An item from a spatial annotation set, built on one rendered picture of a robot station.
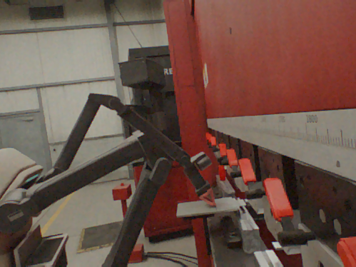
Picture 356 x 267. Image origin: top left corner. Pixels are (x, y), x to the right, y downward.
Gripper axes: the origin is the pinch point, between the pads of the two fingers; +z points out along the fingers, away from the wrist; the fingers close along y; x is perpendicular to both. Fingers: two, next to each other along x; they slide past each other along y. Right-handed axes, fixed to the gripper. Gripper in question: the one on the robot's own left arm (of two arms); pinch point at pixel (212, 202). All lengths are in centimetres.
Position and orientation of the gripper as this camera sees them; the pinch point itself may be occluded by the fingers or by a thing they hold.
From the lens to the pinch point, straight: 132.2
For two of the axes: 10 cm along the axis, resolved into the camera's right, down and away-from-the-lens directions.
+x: -8.2, 5.7, 0.7
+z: 5.7, 8.2, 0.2
